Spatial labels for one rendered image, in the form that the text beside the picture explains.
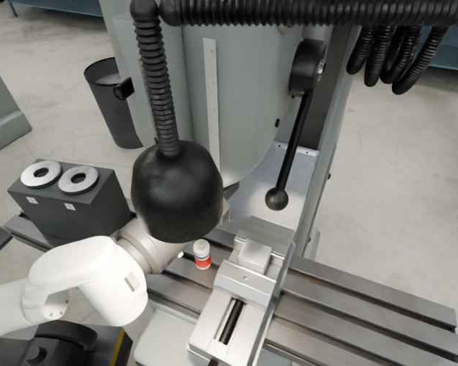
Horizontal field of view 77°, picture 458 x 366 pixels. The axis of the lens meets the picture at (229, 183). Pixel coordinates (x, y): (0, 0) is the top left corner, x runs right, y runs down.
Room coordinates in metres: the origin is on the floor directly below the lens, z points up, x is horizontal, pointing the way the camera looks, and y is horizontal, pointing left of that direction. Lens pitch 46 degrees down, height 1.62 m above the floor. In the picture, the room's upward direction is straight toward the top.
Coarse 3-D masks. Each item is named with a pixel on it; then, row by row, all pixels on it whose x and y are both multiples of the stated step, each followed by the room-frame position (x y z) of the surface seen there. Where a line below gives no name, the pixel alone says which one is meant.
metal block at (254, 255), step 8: (248, 240) 0.36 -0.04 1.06; (248, 248) 0.34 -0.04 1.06; (256, 248) 0.34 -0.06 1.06; (264, 248) 0.34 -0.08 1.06; (240, 256) 0.32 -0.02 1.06; (248, 256) 0.32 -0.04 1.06; (256, 256) 0.32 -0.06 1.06; (264, 256) 0.32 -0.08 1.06; (240, 264) 0.31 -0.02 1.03; (248, 264) 0.31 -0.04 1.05; (256, 264) 0.30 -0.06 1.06; (264, 264) 0.30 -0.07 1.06; (264, 272) 0.30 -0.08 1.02
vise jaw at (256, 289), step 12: (228, 264) 0.31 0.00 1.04; (216, 276) 0.29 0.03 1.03; (228, 276) 0.29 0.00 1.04; (240, 276) 0.29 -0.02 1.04; (252, 276) 0.29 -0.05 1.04; (264, 276) 0.29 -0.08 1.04; (216, 288) 0.27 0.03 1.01; (228, 288) 0.27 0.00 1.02; (240, 288) 0.26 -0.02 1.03; (252, 288) 0.26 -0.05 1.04; (264, 288) 0.26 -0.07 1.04; (240, 300) 0.25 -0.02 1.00; (252, 300) 0.24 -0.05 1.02; (264, 300) 0.24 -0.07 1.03
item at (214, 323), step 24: (240, 240) 0.38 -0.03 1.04; (264, 240) 0.38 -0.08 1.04; (288, 240) 0.40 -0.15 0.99; (288, 264) 0.36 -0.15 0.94; (216, 312) 0.23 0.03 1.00; (240, 312) 0.24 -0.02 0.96; (264, 312) 0.23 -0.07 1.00; (192, 336) 0.18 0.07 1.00; (216, 336) 0.19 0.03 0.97; (240, 336) 0.18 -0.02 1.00; (264, 336) 0.19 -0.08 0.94; (216, 360) 0.14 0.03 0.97; (240, 360) 0.14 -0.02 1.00
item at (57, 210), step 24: (48, 168) 0.53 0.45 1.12; (72, 168) 0.53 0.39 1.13; (96, 168) 0.54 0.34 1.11; (24, 192) 0.46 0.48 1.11; (48, 192) 0.46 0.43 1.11; (72, 192) 0.45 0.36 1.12; (96, 192) 0.46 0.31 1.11; (120, 192) 0.53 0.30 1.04; (48, 216) 0.45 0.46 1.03; (72, 216) 0.44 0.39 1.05; (96, 216) 0.42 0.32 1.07; (120, 216) 0.49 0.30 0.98
